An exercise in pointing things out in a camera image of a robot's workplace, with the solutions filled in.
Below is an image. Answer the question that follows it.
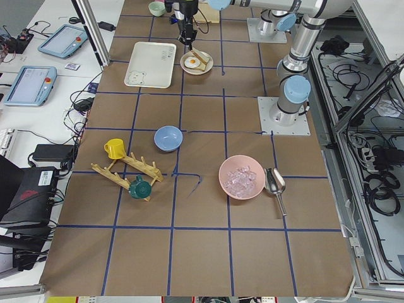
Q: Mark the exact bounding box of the light green bowl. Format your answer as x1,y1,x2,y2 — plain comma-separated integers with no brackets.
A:
148,1,166,17

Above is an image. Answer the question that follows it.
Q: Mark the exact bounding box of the black power adapter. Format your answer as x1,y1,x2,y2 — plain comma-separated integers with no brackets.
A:
32,144,73,162

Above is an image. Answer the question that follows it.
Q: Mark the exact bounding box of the bread slice on plate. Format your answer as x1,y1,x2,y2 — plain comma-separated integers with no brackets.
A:
187,56,211,71

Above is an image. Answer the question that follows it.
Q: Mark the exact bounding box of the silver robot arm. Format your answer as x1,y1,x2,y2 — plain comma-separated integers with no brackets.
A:
164,0,353,80
164,1,297,50

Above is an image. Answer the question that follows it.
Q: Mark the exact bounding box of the dark green mug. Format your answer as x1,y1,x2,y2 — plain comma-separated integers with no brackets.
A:
128,175,152,199

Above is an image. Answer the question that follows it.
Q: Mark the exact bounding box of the far teach pendant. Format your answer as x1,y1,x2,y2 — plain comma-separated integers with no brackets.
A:
37,24,88,59

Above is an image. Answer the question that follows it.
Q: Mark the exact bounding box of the aluminium frame post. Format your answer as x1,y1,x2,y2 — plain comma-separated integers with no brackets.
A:
71,0,110,67

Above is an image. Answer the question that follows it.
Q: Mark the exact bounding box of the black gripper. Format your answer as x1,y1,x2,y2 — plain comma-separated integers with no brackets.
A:
177,18,197,51
164,0,198,16

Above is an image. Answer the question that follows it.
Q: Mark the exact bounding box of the wooden cutting board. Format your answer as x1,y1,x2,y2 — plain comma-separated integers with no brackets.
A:
194,3,220,24

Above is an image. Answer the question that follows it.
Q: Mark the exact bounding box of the cream bear tray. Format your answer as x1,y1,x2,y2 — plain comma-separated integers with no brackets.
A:
124,42,176,89

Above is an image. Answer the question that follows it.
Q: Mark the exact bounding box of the pink bowl with ice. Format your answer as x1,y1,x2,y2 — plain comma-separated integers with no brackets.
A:
218,155,266,199

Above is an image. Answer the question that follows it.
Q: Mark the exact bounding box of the yellow mug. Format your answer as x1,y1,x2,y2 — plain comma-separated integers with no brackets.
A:
104,138,126,160

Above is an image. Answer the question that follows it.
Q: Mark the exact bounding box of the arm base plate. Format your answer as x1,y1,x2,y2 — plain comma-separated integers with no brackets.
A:
258,97,311,136
247,18,287,44

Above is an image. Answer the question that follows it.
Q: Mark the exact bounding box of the fried egg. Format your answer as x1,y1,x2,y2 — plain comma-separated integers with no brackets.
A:
184,56,201,69

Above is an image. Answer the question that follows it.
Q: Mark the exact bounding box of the metal scoop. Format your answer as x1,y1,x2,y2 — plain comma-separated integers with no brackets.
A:
264,168,287,217

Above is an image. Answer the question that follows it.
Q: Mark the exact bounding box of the near teach pendant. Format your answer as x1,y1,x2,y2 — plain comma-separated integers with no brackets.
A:
4,66,57,107

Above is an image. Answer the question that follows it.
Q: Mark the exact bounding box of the blue bowl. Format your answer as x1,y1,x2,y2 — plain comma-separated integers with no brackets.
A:
154,126,183,152

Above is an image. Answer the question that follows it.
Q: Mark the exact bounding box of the cream round plate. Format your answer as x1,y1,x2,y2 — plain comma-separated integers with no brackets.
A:
180,51,213,75

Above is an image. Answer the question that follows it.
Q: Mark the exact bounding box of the bread slice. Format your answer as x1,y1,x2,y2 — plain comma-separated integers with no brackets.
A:
187,56,211,71
191,48,210,71

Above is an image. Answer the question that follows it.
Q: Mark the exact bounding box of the teach pendant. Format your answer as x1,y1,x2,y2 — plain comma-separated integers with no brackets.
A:
4,66,57,107
37,24,88,59

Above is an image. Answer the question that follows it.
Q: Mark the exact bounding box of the wooden cup rack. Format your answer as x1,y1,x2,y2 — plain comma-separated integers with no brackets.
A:
90,152,165,203

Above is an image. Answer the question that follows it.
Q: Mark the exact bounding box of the black computer box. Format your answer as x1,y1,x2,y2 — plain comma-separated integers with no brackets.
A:
1,156,59,230

